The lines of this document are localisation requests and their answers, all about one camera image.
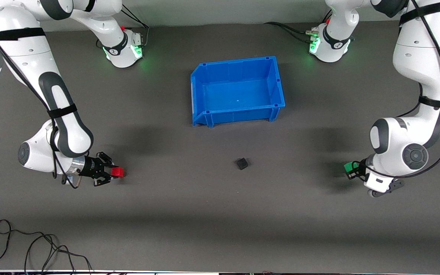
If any blue plastic storage bin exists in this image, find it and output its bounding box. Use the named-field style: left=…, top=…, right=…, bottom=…
left=190, top=56, right=286, bottom=128

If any black cable along right arm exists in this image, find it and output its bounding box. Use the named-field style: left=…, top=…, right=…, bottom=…
left=0, top=6, right=81, bottom=190

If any black velcro strap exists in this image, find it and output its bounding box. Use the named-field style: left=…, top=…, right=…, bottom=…
left=0, top=27, right=47, bottom=42
left=418, top=95, right=440, bottom=110
left=398, top=1, right=440, bottom=24
left=47, top=104, right=79, bottom=118

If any loose black cable on table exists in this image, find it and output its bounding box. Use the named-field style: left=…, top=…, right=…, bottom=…
left=0, top=219, right=93, bottom=274

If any black right arm base cable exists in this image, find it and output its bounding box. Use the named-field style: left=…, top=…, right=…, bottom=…
left=120, top=4, right=150, bottom=49

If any black arm base cable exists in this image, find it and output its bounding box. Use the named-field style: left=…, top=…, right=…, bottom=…
left=120, top=4, right=150, bottom=49
left=264, top=21, right=317, bottom=44

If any black left arm base cable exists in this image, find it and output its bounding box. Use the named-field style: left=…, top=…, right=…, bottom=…
left=264, top=21, right=317, bottom=44

